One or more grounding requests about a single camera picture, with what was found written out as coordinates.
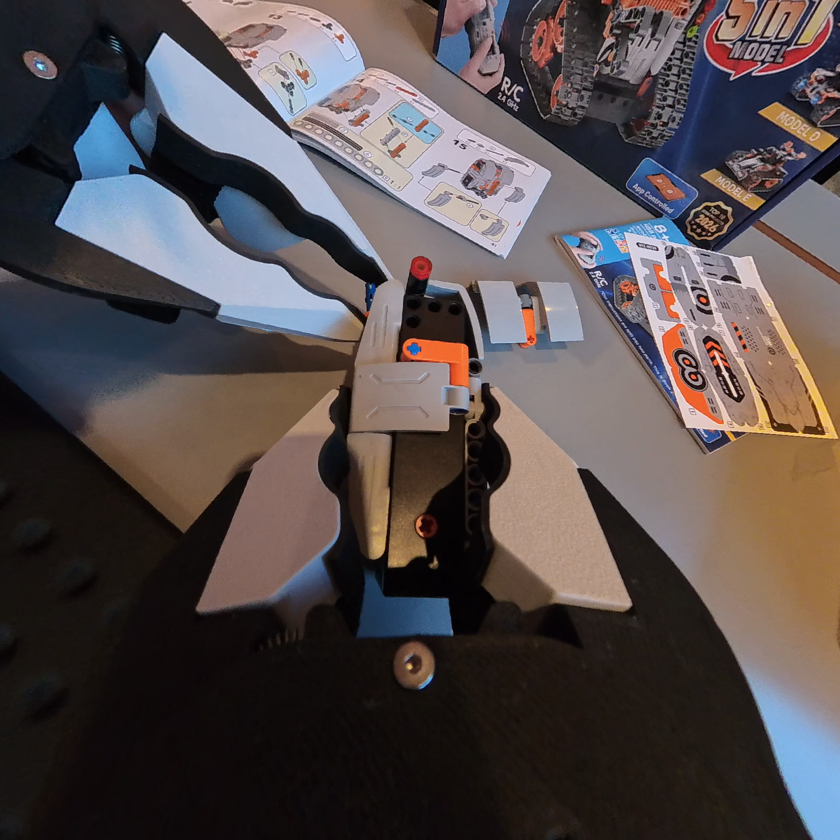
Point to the grey desk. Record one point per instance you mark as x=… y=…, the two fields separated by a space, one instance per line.
x=623 y=525

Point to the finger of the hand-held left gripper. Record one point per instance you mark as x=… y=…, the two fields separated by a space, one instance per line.
x=151 y=243
x=229 y=124

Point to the blue manual booklet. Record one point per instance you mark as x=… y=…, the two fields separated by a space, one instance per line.
x=604 y=282

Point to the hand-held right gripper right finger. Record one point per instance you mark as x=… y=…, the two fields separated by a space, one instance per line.
x=558 y=525

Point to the grey curved panel block piece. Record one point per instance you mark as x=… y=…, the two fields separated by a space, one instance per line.
x=499 y=315

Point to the grey building block model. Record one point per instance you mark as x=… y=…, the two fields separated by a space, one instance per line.
x=426 y=459

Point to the white instruction booklet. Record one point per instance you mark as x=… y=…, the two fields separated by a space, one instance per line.
x=426 y=151

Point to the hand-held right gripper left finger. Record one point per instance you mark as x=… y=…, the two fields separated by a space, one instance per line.
x=275 y=525

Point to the blue toy robot kit box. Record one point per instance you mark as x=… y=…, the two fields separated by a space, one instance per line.
x=656 y=144

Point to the grey orange sticker sheet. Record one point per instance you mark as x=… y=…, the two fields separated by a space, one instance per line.
x=741 y=341

